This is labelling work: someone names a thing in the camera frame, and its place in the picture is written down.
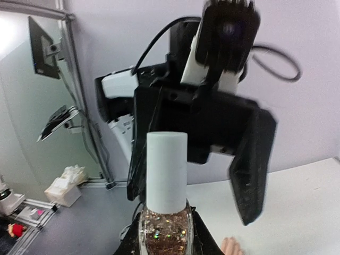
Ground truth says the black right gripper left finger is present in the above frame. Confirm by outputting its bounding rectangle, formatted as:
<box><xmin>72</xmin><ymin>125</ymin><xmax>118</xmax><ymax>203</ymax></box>
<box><xmin>113</xmin><ymin>212</ymin><xmax>141</xmax><ymax>255</ymax></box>

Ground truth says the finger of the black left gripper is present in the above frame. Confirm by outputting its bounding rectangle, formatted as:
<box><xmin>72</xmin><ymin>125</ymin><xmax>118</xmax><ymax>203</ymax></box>
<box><xmin>229</xmin><ymin>109</ymin><xmax>277</xmax><ymax>226</ymax></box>
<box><xmin>127</xmin><ymin>87</ymin><xmax>162</xmax><ymax>201</ymax></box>

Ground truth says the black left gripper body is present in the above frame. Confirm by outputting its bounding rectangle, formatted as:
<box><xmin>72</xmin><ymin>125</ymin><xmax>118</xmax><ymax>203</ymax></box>
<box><xmin>137</xmin><ymin>21</ymin><xmax>259</xmax><ymax>164</ymax></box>

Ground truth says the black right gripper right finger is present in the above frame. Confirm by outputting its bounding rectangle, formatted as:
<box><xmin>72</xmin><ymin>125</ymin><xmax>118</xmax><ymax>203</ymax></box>
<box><xmin>191</xmin><ymin>207</ymin><xmax>224</xmax><ymax>255</ymax></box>

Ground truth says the glitter nail polish bottle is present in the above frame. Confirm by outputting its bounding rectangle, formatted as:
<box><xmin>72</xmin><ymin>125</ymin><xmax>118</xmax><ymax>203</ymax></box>
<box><xmin>138</xmin><ymin>200</ymin><xmax>194</xmax><ymax>254</ymax></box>

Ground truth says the white nail polish cap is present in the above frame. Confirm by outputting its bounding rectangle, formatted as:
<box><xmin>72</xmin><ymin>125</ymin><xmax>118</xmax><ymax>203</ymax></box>
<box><xmin>146</xmin><ymin>132</ymin><xmax>188</xmax><ymax>214</ymax></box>

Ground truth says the mannequin hand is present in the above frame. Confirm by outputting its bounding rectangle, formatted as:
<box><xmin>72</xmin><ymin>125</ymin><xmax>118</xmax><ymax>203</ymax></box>
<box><xmin>220</xmin><ymin>237</ymin><xmax>245</xmax><ymax>255</ymax></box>

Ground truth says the white tissue box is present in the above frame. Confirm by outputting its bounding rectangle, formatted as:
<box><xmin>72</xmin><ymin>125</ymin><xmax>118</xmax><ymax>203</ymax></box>
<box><xmin>44</xmin><ymin>165</ymin><xmax>89</xmax><ymax>208</ymax></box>

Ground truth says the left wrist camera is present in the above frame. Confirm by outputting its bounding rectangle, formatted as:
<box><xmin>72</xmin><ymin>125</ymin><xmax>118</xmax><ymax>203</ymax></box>
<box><xmin>181</xmin><ymin>1</ymin><xmax>261</xmax><ymax>94</ymax></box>

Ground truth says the black wall monitor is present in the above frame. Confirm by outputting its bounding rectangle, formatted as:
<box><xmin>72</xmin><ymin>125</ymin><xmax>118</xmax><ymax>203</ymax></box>
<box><xmin>28</xmin><ymin>16</ymin><xmax>60</xmax><ymax>79</ymax></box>

